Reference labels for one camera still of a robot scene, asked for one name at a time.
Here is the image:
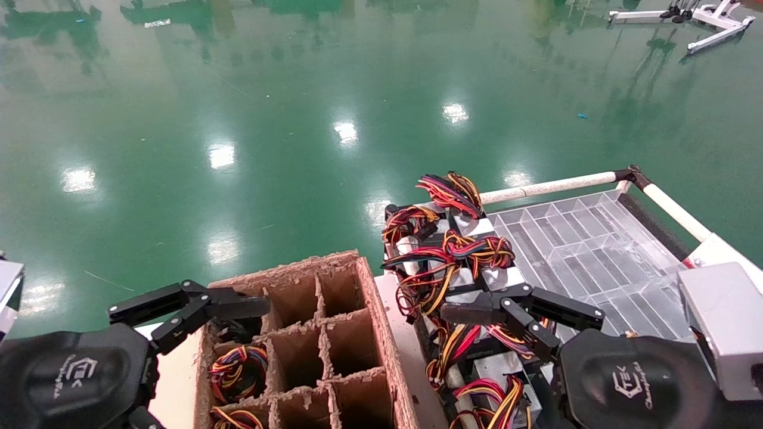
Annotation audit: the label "short white cart pipe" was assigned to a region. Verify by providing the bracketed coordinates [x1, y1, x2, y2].
[643, 182, 714, 243]

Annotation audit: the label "white metal stand base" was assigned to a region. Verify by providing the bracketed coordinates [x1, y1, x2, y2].
[607, 0, 756, 56]

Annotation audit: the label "black stand wheels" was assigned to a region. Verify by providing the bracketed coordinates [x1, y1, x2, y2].
[659, 5, 696, 24]

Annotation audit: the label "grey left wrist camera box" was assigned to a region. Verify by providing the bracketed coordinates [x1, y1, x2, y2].
[0, 260, 25, 341]

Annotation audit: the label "black pipe corner connector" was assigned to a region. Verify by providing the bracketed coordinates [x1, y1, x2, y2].
[614, 164, 655, 192]

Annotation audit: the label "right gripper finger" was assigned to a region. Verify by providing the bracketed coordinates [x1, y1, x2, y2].
[529, 287, 606, 332]
[440, 285, 562, 363]

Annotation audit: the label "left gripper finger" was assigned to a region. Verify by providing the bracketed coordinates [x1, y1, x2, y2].
[150, 288, 271, 356]
[108, 280, 208, 327]

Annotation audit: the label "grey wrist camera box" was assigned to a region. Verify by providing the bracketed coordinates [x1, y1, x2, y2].
[678, 262, 763, 402]
[0, 260, 25, 341]

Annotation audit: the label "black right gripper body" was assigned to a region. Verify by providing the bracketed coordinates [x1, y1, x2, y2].
[557, 329, 725, 429]

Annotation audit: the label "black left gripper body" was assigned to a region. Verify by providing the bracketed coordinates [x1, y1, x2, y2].
[0, 325, 160, 429]

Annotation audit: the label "clear plastic divider tray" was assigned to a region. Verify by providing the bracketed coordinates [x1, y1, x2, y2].
[488, 189, 699, 358]

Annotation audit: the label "long white cart pipe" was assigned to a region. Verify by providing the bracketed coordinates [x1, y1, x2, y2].
[479, 170, 621, 206]

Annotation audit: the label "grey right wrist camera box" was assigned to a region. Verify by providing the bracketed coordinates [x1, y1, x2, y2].
[678, 262, 763, 402]

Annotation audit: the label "black foam strip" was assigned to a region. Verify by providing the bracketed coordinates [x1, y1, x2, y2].
[616, 192, 695, 263]

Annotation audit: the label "brown cardboard divider box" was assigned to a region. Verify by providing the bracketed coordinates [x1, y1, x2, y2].
[194, 250, 419, 429]

